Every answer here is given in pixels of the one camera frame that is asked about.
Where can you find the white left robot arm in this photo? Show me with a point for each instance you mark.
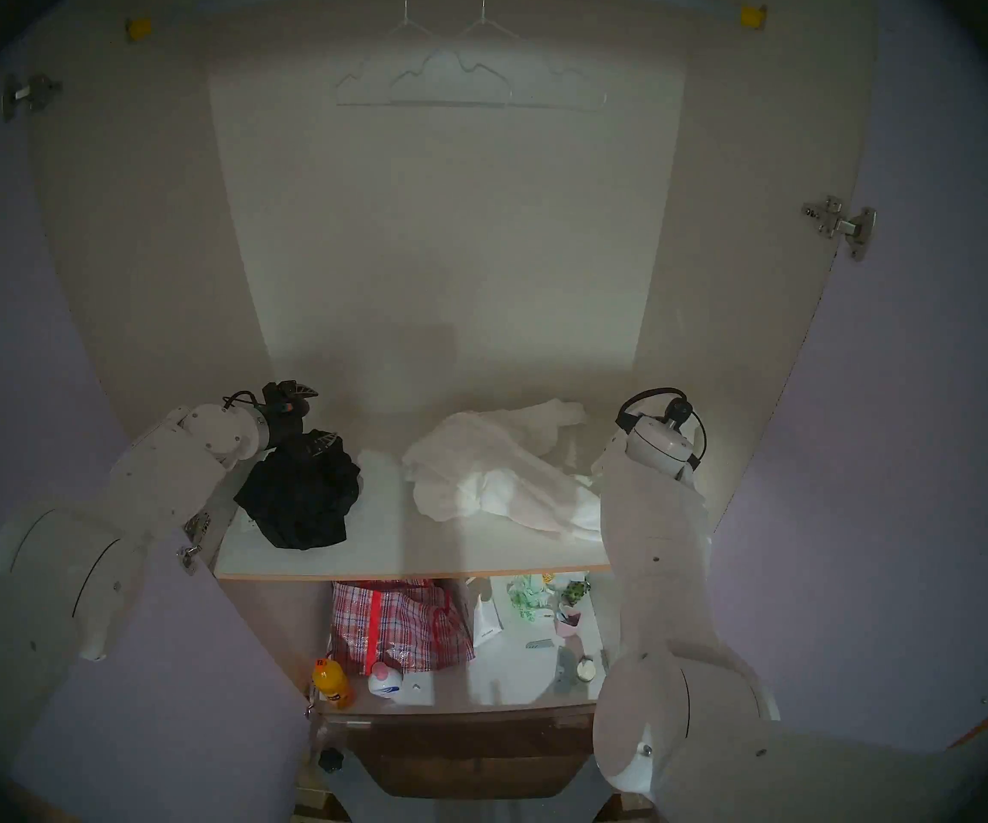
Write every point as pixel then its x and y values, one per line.
pixel 159 478

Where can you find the white bottle pink cap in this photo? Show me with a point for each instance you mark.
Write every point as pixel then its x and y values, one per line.
pixel 385 682

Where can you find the orange plastic bottle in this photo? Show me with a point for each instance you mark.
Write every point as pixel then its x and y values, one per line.
pixel 333 684

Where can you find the yellow rod bracket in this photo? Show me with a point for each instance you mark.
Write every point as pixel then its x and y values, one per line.
pixel 139 29
pixel 753 16

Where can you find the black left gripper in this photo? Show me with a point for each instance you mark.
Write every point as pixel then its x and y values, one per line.
pixel 286 418

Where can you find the pink cup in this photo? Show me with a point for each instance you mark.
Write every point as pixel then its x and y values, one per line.
pixel 568 621

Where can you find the small metal cabinet hinge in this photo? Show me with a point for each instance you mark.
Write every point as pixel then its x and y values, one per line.
pixel 311 706

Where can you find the black top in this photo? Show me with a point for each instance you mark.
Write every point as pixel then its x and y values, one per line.
pixel 301 504

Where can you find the small green potted plant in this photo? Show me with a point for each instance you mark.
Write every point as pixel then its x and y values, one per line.
pixel 575 590

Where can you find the black star knob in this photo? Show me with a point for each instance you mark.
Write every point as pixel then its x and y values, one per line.
pixel 332 760

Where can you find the metal wardrobe door hinge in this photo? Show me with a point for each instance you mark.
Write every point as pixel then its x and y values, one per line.
pixel 841 225
pixel 194 543
pixel 27 97

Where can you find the red plaid woven bag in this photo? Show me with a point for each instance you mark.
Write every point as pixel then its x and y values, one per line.
pixel 400 628

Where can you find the brown wooden drawer front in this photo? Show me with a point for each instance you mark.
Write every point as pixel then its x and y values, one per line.
pixel 460 748

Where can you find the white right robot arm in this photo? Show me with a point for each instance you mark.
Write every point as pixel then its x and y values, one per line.
pixel 657 555

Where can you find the small white paper bag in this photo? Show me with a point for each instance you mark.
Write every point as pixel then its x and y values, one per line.
pixel 485 620

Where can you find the small round white jar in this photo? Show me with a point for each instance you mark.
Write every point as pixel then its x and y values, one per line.
pixel 586 669

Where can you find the large white top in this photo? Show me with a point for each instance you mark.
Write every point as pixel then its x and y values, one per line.
pixel 468 461

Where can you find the green patterned package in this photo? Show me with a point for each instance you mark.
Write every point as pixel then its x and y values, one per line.
pixel 530 598

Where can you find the purple wardrobe door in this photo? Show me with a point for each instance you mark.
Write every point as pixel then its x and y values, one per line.
pixel 185 701
pixel 871 487

